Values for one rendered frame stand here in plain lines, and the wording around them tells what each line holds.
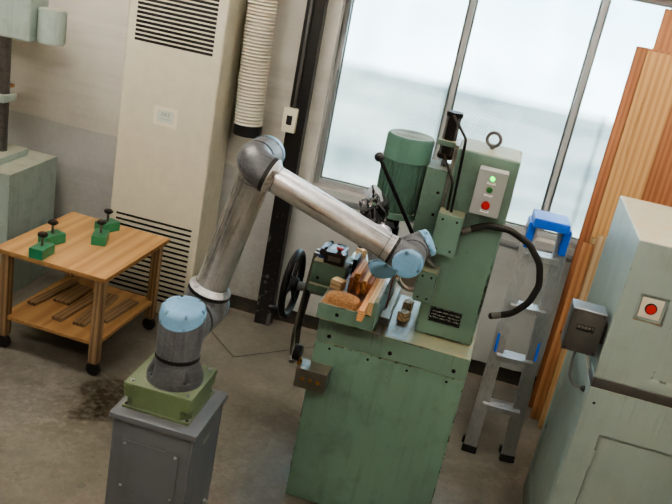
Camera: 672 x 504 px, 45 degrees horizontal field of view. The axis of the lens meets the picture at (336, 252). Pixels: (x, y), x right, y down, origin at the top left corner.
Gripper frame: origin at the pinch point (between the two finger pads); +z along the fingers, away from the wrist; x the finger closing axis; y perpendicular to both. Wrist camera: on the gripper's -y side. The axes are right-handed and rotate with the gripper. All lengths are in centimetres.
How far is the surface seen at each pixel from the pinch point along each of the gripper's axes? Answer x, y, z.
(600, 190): -67, -135, 65
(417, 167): -13.8, -10.2, 11.0
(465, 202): -25.7, -20.6, -3.6
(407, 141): -14.7, -1.0, 15.9
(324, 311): 32.9, -19.9, -28.1
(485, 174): -36.7, -10.7, -3.2
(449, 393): 5, -62, -52
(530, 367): -12, -135, -16
